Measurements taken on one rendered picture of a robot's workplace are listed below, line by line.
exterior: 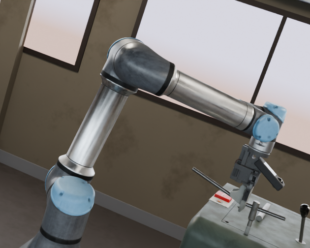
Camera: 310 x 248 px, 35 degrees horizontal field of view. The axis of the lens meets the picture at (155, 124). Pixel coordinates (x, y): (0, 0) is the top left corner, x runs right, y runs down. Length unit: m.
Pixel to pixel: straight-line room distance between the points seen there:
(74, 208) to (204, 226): 0.50
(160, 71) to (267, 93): 3.04
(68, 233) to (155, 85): 0.45
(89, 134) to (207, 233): 0.51
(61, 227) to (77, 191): 0.10
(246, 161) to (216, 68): 2.72
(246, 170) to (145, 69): 0.52
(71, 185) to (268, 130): 0.56
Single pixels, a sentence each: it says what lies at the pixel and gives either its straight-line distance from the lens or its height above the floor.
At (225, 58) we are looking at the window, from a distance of 4.27.
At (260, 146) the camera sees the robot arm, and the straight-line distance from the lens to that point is 1.57.
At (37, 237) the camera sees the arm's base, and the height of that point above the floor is 1.17.
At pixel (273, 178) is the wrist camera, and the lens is 1.59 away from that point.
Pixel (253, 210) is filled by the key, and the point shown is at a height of 1.34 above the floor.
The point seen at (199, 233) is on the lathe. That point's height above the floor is 1.22.
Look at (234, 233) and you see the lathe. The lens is 1.64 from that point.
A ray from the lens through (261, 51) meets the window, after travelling 4.25.
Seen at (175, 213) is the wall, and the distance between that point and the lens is 4.57.
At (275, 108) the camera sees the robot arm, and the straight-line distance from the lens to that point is 1.55.
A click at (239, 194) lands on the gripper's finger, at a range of 1.62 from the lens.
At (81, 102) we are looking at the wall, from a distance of 4.64.
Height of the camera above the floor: 1.82
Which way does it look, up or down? 12 degrees down
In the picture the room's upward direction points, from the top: 19 degrees clockwise
